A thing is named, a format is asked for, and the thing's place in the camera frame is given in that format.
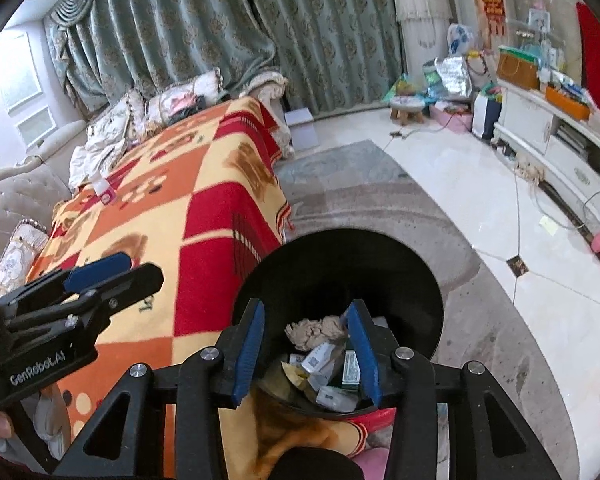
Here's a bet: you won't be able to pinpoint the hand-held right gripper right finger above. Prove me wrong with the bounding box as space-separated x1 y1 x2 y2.
345 300 563 480

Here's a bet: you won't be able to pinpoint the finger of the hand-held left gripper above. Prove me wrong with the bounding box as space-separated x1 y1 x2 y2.
2 261 165 333
0 252 133 311

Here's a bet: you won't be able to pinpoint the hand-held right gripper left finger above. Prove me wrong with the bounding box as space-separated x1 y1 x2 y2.
55 298 266 480

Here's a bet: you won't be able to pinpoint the green white carton box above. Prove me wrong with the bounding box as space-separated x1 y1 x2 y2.
342 350 363 387

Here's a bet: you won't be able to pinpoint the white cardboard medicine box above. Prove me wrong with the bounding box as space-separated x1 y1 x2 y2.
300 342 338 376

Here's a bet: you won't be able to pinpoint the small white cardboard box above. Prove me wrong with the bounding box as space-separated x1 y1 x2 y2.
316 389 361 413

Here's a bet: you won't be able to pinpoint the beige paper ball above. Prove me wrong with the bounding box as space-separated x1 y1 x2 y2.
285 315 351 351

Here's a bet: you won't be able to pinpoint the black trash bin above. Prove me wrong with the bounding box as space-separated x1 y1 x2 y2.
231 228 445 417

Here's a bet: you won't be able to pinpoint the white quilted cloth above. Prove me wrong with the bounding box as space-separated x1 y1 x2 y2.
30 392 68 461

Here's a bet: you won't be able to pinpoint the white pink label bottle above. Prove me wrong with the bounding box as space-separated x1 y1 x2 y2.
94 176 117 206

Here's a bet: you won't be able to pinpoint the pink cloth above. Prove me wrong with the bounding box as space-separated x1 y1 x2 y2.
352 407 398 480

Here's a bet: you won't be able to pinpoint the grey embroidered bolster pillow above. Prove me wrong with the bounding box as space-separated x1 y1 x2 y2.
0 220 48 301

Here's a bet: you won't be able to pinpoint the red orange printed blanket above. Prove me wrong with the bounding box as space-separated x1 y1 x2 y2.
25 96 398 480

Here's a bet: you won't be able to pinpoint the grey tufted headboard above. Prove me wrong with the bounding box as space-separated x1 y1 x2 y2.
0 71 295 281

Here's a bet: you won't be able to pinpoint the white crumpled garment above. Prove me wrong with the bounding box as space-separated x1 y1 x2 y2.
69 120 131 186

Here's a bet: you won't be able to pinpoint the embroidered fringed cushion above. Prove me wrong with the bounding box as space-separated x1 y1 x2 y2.
145 70 223 123
87 89 148 146

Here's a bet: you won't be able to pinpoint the pink folded clothing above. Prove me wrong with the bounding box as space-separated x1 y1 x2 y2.
167 95 206 113

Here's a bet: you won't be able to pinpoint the white power strip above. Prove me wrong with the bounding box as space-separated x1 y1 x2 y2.
510 160 546 183

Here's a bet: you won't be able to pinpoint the pink flat box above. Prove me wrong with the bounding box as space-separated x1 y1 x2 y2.
430 102 476 133

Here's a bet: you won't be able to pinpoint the small wooden stool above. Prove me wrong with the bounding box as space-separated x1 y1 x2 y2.
390 95 427 125

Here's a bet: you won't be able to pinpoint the blue white shopping bag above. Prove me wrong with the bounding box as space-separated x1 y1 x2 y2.
471 91 503 141

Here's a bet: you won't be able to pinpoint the green snack packets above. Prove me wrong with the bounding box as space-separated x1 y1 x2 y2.
382 74 431 103

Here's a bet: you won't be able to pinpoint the silver foil bag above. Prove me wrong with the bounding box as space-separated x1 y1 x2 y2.
435 56 473 101

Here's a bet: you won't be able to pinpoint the white television cabinet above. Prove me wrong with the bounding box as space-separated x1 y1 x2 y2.
492 80 600 233

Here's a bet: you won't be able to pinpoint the brown paper bag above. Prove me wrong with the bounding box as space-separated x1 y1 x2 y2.
496 46 541 91

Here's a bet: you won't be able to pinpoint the orange tray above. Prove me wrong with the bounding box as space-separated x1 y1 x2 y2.
545 85 592 121

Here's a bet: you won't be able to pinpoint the white plastic bag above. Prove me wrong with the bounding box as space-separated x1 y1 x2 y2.
447 23 476 58

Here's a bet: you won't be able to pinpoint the white lace curtain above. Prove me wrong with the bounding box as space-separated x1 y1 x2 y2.
385 0 453 76

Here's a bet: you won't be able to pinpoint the red hanging sheet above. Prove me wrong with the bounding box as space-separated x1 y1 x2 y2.
576 2 600 123

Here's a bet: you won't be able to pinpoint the red wall decoration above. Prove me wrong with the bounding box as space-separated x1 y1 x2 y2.
472 0 506 38

